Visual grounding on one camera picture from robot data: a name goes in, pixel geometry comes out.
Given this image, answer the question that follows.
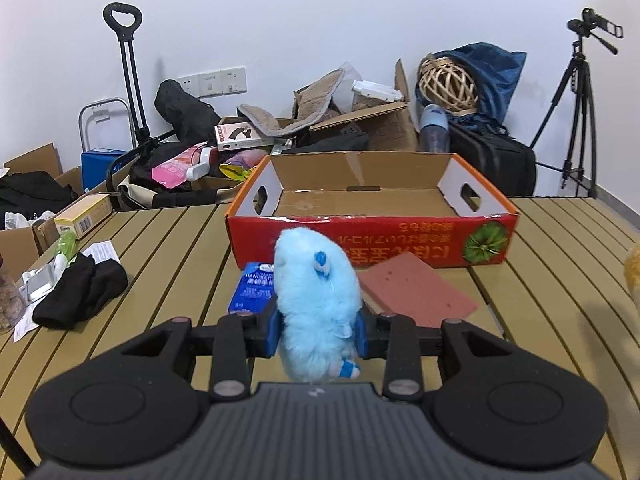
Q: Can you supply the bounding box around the pink plastic package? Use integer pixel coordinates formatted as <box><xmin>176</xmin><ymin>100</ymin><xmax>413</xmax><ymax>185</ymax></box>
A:
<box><xmin>151</xmin><ymin>145</ymin><xmax>210</xmax><ymax>190</ymax></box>

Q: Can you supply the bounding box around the blue plastic crate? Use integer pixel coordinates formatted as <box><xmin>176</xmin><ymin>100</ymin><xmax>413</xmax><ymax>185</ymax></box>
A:
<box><xmin>80</xmin><ymin>148</ymin><xmax>126</xmax><ymax>192</ymax></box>

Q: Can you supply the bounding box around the white wall socket strip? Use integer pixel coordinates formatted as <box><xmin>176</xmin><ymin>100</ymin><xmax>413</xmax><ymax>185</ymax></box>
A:
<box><xmin>177</xmin><ymin>66</ymin><xmax>247</xmax><ymax>98</ymax></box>

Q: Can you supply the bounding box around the yellow small carton box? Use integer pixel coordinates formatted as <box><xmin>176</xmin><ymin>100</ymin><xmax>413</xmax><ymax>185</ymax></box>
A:
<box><xmin>54</xmin><ymin>193</ymin><xmax>113</xmax><ymax>240</ymax></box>

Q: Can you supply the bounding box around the woven rattan ball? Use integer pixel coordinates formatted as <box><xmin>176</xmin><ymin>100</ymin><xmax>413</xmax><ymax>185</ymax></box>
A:
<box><xmin>416</xmin><ymin>53</ymin><xmax>480</xmax><ymax>116</ymax></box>

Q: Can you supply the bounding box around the dark blue velvet cloth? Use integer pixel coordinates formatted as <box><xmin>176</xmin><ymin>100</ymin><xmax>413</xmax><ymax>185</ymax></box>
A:
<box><xmin>434</xmin><ymin>42</ymin><xmax>527</xmax><ymax>136</ymax></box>

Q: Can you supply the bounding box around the pink sponge block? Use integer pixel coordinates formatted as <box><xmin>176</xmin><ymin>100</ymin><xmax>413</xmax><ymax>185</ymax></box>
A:
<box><xmin>358</xmin><ymin>252</ymin><xmax>478</xmax><ymax>327</ymax></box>

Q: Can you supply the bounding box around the red cardboard fruit tray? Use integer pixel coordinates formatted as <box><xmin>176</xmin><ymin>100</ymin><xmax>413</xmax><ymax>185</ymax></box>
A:
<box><xmin>226</xmin><ymin>151</ymin><xmax>518</xmax><ymax>268</ymax></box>

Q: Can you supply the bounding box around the black sock pair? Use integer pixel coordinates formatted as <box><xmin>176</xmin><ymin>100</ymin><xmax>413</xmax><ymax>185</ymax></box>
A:
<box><xmin>32</xmin><ymin>254</ymin><xmax>128</xmax><ymax>330</ymax></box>

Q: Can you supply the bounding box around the black folding hand trolley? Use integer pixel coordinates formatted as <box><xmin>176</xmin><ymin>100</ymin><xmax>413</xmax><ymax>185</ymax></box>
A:
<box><xmin>77</xmin><ymin>2</ymin><xmax>171</xmax><ymax>180</ymax></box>

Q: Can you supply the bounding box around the black camera tripod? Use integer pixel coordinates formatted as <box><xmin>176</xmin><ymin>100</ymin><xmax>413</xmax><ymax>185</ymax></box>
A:
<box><xmin>529</xmin><ymin>32</ymin><xmax>598</xmax><ymax>198</ymax></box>

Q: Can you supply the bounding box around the yellow plush toy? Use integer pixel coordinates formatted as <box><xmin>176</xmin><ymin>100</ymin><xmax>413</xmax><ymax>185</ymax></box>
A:
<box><xmin>624</xmin><ymin>243</ymin><xmax>640</xmax><ymax>310</ymax></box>

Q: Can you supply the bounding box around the light blue plush toy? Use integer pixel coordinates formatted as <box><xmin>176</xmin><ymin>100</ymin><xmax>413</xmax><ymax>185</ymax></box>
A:
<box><xmin>273</xmin><ymin>228</ymin><xmax>361</xmax><ymax>382</ymax></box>

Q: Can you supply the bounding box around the black fabric bag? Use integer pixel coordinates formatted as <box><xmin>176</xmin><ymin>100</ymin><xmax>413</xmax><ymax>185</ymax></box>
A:
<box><xmin>154</xmin><ymin>79</ymin><xmax>220</xmax><ymax>146</ymax></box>

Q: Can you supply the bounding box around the black suitcase bag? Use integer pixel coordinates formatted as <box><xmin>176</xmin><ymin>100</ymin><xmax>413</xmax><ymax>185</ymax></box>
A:
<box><xmin>449</xmin><ymin>122</ymin><xmax>537</xmax><ymax>197</ymax></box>

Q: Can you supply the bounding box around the open brown cardboard box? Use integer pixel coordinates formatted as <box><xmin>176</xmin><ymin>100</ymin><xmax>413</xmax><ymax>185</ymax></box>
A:
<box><xmin>300</xmin><ymin>58</ymin><xmax>418</xmax><ymax>152</ymax></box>

